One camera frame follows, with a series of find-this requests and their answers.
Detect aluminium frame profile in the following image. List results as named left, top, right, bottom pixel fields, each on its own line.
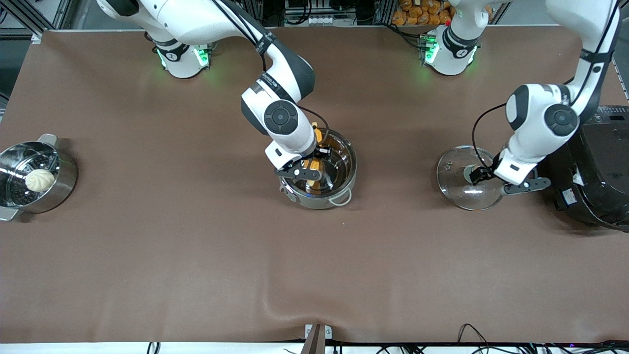
left=0, top=0, right=74, bottom=41

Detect round glass pot lid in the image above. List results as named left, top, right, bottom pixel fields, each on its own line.
left=436, top=145, right=507, bottom=211

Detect yellow plastic corn cob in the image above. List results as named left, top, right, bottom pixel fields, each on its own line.
left=301, top=128, right=325, bottom=188

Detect stainless steel steamer pot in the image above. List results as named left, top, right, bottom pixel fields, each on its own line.
left=0, top=133, right=79, bottom=222

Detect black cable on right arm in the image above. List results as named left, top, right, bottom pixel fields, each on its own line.
left=210, top=0, right=331, bottom=144

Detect black floor cables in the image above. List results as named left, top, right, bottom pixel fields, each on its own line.
left=455, top=323, right=629, bottom=354

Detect black electric cooker appliance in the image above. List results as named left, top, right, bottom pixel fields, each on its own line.
left=537, top=104, right=629, bottom=232

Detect metal table clamp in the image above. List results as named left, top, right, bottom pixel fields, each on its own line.
left=301, top=323, right=333, bottom=354

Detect white steamed bun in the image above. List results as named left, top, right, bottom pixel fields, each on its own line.
left=25, top=169, right=56, bottom=193

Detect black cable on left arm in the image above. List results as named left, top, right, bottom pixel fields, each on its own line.
left=472, top=102, right=508, bottom=170

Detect perforated metal steamer basket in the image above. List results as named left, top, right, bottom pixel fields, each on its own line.
left=0, top=147, right=60, bottom=206

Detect brown table mat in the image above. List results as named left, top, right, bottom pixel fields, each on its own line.
left=0, top=27, right=629, bottom=344

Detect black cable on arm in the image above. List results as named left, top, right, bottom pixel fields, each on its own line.
left=472, top=102, right=508, bottom=170
left=210, top=0, right=331, bottom=144

